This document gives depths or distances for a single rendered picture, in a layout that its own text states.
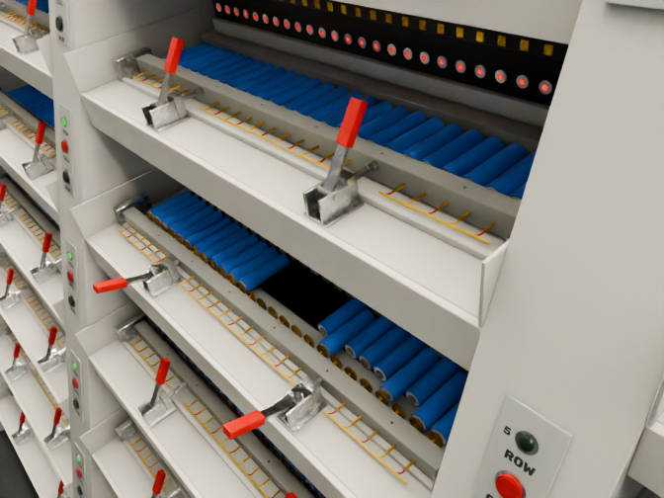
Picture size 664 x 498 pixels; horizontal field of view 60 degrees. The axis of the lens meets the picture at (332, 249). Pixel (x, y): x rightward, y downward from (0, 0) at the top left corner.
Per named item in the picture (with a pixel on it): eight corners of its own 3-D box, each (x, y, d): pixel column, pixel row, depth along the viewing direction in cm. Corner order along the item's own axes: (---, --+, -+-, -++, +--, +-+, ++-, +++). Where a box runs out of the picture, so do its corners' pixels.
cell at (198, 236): (234, 229, 77) (193, 253, 74) (226, 224, 78) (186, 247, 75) (230, 218, 76) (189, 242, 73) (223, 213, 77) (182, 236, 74)
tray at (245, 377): (412, 586, 44) (408, 528, 38) (96, 263, 83) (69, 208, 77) (555, 423, 54) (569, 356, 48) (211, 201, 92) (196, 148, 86)
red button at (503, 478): (514, 509, 33) (522, 488, 33) (491, 490, 34) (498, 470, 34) (523, 500, 34) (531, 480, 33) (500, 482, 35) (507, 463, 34)
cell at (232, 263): (271, 254, 71) (227, 281, 68) (262, 248, 73) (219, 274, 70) (268, 243, 70) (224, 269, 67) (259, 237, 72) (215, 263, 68)
